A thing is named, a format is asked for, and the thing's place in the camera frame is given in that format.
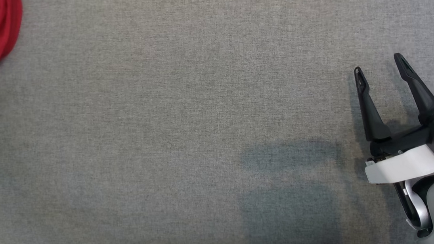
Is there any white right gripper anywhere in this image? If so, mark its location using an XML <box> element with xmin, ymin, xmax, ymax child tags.
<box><xmin>352</xmin><ymin>49</ymin><xmax>434</xmax><ymax>186</ymax></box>

